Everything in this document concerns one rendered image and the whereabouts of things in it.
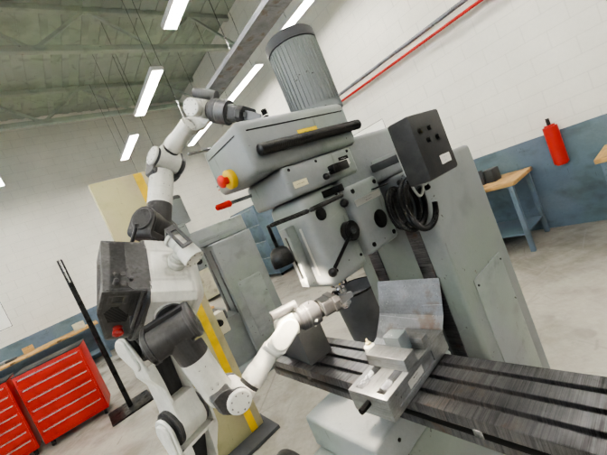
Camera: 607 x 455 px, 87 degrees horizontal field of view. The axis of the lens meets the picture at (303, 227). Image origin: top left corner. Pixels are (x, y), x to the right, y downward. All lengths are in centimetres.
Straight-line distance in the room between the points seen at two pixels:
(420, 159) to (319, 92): 45
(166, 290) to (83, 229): 903
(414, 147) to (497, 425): 75
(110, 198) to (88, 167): 779
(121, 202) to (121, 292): 172
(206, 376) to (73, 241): 908
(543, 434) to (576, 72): 439
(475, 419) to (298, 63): 121
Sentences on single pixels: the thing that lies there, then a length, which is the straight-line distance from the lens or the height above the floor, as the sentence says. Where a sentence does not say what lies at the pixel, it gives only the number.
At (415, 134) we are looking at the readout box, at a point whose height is 166.
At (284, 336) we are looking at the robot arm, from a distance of 109.
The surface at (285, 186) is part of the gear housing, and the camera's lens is 98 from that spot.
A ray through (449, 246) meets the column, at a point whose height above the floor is 123.
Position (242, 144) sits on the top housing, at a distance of 94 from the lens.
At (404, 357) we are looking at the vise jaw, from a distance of 106.
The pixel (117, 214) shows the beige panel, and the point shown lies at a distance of 268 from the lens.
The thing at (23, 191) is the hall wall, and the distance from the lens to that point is 1028.
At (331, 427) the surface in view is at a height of 88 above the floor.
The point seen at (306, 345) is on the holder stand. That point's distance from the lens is 143.
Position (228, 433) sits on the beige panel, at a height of 16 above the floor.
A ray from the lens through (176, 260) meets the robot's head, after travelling 108.
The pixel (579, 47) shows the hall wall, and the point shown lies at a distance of 497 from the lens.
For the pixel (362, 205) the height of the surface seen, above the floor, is 151.
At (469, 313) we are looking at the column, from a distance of 144.
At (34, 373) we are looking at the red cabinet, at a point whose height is 94.
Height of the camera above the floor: 161
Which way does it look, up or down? 5 degrees down
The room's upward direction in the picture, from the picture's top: 23 degrees counter-clockwise
